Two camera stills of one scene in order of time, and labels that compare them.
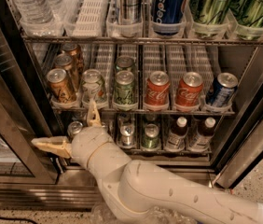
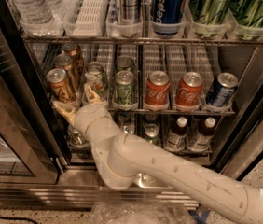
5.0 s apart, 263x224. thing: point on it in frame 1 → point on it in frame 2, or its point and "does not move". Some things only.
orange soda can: (60, 87) does not move
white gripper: (86, 144) → (89, 116)
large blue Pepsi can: (168, 5) does not move
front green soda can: (124, 89) does not move
